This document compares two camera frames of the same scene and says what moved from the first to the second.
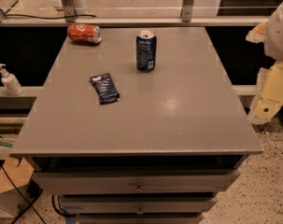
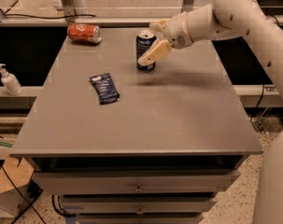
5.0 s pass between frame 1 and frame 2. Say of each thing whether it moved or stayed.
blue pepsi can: stayed
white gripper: moved
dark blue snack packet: stayed
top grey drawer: stayed
